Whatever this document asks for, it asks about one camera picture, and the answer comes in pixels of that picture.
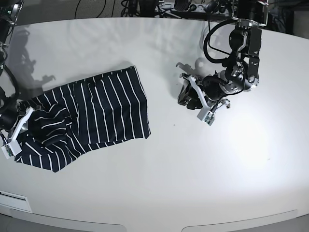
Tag white label plate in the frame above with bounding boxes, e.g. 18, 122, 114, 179
0, 190, 32, 213

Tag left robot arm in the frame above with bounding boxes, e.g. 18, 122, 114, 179
178, 0, 268, 113

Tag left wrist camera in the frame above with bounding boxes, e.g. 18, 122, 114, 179
197, 108, 215, 126

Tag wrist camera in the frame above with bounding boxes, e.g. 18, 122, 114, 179
197, 108, 215, 126
1, 141, 22, 159

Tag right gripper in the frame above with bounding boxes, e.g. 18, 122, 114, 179
0, 101, 34, 145

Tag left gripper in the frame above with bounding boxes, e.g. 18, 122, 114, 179
177, 72, 238, 110

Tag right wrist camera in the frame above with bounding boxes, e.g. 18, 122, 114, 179
1, 141, 22, 159

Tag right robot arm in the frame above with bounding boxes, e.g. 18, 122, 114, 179
0, 0, 26, 144

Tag white power strip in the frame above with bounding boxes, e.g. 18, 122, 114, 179
154, 0, 232, 18

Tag navy white-striped T-shirt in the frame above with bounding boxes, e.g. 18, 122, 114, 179
14, 66, 151, 172

